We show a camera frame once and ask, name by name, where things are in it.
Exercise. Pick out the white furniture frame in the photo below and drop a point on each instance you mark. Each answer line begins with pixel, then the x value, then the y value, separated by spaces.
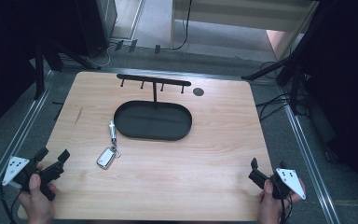
pixel 230 15

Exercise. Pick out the black metal stand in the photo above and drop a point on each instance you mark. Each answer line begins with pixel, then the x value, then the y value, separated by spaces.
pixel 39 68

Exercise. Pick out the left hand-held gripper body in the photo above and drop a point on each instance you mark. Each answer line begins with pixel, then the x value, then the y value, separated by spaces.
pixel 48 174

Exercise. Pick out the black tripod stand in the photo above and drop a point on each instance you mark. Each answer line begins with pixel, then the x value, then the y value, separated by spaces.
pixel 293 62

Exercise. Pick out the black key rack with tray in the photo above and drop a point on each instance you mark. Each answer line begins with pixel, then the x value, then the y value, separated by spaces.
pixel 153 119

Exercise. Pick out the dark cabinet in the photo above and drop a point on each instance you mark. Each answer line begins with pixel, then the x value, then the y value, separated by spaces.
pixel 96 21

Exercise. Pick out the black round table grommet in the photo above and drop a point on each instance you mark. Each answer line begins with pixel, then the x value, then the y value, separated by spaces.
pixel 198 91

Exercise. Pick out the person's right hand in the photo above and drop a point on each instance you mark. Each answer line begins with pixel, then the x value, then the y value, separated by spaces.
pixel 270 208

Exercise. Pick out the person's left hand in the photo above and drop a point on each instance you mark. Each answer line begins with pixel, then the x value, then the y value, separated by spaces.
pixel 38 207

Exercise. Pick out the aluminium rail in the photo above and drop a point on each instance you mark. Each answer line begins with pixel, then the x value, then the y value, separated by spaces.
pixel 15 143
pixel 312 168

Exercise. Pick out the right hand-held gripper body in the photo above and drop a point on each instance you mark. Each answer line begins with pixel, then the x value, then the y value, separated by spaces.
pixel 287 179

